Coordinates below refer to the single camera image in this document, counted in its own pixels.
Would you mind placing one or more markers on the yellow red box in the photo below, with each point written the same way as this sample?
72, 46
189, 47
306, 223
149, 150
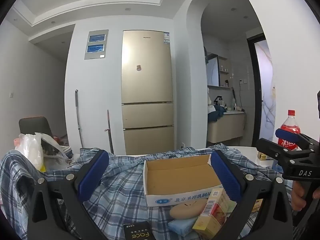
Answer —
212, 217

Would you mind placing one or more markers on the small gold box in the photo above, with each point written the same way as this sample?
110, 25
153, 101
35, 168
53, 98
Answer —
262, 155

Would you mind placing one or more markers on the dark blue garment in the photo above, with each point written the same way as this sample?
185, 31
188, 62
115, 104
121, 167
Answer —
216, 113

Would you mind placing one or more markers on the bathroom mirror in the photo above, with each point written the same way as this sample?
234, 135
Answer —
213, 72

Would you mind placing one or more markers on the blue plaid shirt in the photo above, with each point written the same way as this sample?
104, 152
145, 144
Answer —
120, 187

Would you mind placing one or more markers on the black door frame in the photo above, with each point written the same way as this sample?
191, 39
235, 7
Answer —
255, 92

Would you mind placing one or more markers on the person's right hand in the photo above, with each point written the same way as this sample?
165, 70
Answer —
297, 197

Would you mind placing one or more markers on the beige round soft toy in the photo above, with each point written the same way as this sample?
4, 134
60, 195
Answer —
186, 210

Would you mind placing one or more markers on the dark stick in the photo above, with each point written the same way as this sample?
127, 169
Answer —
109, 132

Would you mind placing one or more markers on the white plastic bag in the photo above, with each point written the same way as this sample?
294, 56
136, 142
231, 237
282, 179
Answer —
30, 147

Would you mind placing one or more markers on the gold refrigerator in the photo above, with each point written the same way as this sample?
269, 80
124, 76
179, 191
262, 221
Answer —
147, 92

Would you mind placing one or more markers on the fridge energy label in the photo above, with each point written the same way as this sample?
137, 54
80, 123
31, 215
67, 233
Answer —
166, 37

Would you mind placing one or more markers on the grey wall panel blue screens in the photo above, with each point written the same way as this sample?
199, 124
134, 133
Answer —
96, 52

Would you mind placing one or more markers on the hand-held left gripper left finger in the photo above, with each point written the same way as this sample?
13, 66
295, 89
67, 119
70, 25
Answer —
92, 175

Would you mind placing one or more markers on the grey chair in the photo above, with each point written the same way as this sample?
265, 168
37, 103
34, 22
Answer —
35, 125

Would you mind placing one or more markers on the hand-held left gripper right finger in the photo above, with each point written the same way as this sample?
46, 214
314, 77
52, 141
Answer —
225, 177

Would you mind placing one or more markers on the red soda bottle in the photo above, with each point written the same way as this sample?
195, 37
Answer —
290, 130

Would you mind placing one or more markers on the red bags on floor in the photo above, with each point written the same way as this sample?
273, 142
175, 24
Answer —
60, 139

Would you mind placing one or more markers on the yellow blue box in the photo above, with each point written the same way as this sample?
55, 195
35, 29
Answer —
257, 205

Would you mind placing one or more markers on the beige vanity cabinet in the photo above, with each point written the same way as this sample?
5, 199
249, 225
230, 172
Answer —
225, 130

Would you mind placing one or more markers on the light blue packet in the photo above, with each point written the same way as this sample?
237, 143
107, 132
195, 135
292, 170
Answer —
180, 226

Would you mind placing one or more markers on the black box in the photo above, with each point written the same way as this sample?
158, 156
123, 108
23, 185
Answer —
137, 231

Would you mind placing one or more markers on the pale yellow box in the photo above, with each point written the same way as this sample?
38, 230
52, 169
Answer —
226, 202

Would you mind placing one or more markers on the wall shelf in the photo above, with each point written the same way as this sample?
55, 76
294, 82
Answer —
224, 71

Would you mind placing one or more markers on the cardboard box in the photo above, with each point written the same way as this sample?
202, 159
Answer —
175, 180

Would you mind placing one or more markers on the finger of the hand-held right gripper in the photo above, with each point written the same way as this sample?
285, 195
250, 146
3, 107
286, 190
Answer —
271, 150
287, 135

